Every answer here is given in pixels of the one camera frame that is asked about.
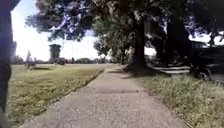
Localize distant row of trees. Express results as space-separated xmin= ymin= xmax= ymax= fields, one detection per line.
xmin=10 ymin=55 xmax=113 ymax=65

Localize large tree with thick trunk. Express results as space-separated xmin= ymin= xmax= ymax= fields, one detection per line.
xmin=24 ymin=0 xmax=168 ymax=72

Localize grey concrete sidewalk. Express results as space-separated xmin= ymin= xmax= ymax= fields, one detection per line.
xmin=18 ymin=66 xmax=191 ymax=128

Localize dark tower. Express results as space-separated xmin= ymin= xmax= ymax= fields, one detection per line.
xmin=48 ymin=43 xmax=62 ymax=65

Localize pale concrete steps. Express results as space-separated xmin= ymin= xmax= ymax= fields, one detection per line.
xmin=151 ymin=64 xmax=191 ymax=77

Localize dark shaded tree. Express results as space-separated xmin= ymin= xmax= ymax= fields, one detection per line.
xmin=156 ymin=0 xmax=224 ymax=68

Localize wide grass field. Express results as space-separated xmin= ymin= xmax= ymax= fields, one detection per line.
xmin=6 ymin=63 xmax=113 ymax=127

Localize grass strip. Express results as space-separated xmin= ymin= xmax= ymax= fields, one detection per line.
xmin=133 ymin=71 xmax=224 ymax=128

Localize black vehicle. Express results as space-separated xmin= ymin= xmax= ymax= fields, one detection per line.
xmin=189 ymin=41 xmax=224 ymax=83

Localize dark post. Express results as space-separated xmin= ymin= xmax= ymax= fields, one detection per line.
xmin=0 ymin=0 xmax=22 ymax=114

